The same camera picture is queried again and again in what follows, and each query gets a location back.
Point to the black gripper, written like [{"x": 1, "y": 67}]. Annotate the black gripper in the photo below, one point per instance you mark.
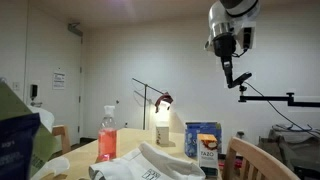
[{"x": 224, "y": 47}]

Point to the blue snack box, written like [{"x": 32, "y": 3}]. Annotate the blue snack box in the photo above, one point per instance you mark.
[{"x": 195, "y": 128}]

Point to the beige cardboard box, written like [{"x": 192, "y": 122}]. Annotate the beige cardboard box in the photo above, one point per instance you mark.
[{"x": 162, "y": 135}]

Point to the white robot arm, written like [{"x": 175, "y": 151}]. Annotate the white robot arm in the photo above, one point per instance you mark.
[{"x": 231, "y": 33}]

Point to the white orange Tazo tea box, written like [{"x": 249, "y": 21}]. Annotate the white orange Tazo tea box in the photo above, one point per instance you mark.
[{"x": 207, "y": 154}]

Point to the white paper bag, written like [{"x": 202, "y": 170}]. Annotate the white paper bag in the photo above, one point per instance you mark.
[{"x": 146, "y": 163}]

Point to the green bag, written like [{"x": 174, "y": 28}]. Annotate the green bag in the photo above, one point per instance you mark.
[{"x": 44, "y": 142}]

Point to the desk lamp with red shade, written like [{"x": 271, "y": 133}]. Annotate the desk lamp with red shade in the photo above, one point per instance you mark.
[{"x": 165, "y": 98}]

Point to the wooden chair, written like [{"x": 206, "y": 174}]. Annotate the wooden chair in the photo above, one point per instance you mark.
[
  {"x": 62, "y": 131},
  {"x": 256, "y": 165}
]

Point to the pink liquid spray bottle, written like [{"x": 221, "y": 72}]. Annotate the pink liquid spray bottle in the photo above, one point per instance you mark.
[{"x": 107, "y": 135}]

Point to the white door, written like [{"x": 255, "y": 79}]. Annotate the white door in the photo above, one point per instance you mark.
[{"x": 53, "y": 64}]

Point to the wooden chair far left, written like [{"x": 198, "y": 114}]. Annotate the wooden chair far left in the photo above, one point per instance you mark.
[{"x": 62, "y": 131}]

